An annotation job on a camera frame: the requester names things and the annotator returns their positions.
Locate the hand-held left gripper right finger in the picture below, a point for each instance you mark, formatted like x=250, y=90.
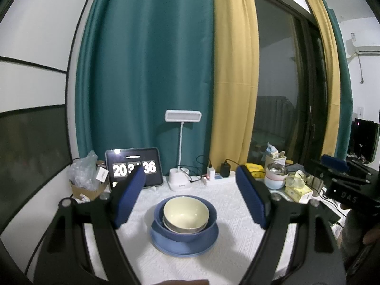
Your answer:
x=252, y=196

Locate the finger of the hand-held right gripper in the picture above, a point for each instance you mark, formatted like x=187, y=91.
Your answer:
x=335, y=163
x=319, y=172

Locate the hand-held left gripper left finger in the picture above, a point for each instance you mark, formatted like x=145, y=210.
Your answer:
x=127, y=199

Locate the cream bowl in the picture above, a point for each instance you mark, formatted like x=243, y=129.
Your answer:
x=185, y=213

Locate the blue bowl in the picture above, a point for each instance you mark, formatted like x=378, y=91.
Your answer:
x=178, y=237

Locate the blue plate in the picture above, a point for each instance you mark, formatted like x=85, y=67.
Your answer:
x=184, y=249

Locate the person's right forearm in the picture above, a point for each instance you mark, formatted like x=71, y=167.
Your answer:
x=351, y=234

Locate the person's right hand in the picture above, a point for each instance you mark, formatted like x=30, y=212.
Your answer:
x=371, y=235

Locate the plain yellow packet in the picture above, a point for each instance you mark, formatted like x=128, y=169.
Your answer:
x=255, y=170

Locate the yellow printed tissue pack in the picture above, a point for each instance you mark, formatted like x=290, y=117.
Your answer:
x=298, y=193

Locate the tablet with clock display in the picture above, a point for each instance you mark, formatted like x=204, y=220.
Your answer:
x=118, y=169

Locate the small white box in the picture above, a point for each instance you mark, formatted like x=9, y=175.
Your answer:
x=101, y=174

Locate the steel bowl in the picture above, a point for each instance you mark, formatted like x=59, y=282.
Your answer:
x=276, y=169

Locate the cardboard box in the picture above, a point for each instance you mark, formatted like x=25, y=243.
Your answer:
x=92, y=194

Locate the black charger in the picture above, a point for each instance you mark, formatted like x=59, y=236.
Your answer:
x=225, y=170

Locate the black monitor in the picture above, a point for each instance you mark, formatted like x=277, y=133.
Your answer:
x=366, y=139

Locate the white power strip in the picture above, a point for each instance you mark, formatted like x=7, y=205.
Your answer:
x=213, y=180

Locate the white ribbed cup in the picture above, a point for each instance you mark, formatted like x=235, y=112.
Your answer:
x=276, y=160

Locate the white charger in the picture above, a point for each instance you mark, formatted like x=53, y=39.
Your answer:
x=211, y=172

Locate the blue white packet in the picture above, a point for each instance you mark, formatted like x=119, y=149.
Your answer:
x=271, y=149

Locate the clear plastic bag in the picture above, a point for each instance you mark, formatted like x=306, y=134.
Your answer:
x=81, y=172

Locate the teal curtain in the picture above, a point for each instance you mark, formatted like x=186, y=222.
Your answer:
x=343, y=95
x=142, y=65

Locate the white textured tablecloth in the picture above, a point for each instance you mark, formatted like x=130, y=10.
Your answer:
x=225, y=261

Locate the white desk lamp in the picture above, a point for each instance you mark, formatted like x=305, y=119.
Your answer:
x=183, y=115

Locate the white air conditioner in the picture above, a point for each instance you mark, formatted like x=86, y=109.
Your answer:
x=365, y=44

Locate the dark glass sliding door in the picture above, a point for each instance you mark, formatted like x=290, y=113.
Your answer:
x=279, y=50

